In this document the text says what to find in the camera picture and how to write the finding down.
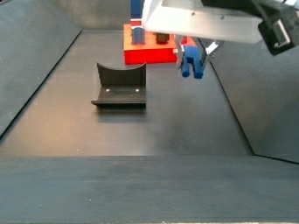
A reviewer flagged blue square-circle object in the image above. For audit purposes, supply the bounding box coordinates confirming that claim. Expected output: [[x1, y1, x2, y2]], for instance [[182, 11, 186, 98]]
[[181, 45, 204, 79]]

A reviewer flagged black curved fixture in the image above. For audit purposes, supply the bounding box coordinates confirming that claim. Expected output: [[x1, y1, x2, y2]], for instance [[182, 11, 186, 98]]
[[91, 64, 147, 107]]

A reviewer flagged red peg board base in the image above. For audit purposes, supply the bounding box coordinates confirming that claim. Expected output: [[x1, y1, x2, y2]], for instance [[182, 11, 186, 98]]
[[123, 24, 177, 65]]

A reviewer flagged red square peg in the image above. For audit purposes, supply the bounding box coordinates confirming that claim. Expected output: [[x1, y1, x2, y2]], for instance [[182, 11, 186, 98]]
[[181, 36, 188, 45]]

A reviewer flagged tall blue rectangular peg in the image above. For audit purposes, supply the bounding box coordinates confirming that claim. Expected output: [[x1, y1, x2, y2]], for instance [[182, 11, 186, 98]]
[[131, 0, 145, 19]]

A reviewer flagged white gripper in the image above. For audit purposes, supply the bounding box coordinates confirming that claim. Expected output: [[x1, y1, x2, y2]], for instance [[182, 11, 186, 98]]
[[142, 0, 262, 67]]

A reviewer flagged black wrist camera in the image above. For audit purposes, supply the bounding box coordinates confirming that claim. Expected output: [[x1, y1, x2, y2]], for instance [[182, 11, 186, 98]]
[[202, 0, 299, 56]]

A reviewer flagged light blue notched peg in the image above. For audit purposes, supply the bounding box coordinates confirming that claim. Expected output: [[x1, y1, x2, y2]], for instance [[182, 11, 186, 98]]
[[133, 26, 146, 45]]

